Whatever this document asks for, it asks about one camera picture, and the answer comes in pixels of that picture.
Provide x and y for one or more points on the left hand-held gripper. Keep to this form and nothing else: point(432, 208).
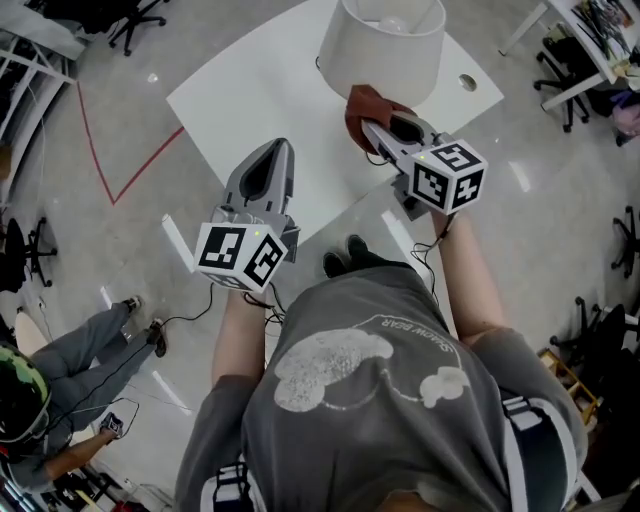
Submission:
point(225, 252)

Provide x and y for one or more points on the white cluttered desk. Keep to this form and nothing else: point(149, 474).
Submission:
point(595, 35)

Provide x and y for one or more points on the person's black shoe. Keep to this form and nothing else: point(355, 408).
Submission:
point(356, 246)
point(334, 264)

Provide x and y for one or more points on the wooden rack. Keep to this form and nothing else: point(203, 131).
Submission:
point(570, 385)

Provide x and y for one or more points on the black office chair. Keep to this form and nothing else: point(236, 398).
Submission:
point(600, 330)
point(137, 20)
point(567, 75)
point(27, 250)
point(629, 240)

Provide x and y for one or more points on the person's right forearm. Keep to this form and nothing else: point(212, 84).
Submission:
point(472, 280)

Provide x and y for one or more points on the person's left forearm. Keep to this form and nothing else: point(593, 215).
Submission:
point(240, 335)

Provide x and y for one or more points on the round wooden stool seat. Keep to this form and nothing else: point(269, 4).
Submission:
point(31, 334)

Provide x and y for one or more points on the white table leg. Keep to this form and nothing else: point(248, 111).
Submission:
point(177, 242)

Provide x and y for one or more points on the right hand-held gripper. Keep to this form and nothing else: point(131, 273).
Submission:
point(450, 175)

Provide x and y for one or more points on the white lamp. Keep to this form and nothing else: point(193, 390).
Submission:
point(380, 55)

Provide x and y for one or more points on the white metal frame shelf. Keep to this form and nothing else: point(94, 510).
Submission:
point(30, 65)

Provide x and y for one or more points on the person's grey printed t-shirt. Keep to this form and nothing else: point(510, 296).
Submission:
point(370, 400)

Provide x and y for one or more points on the brown cloth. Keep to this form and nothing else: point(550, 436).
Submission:
point(362, 102)

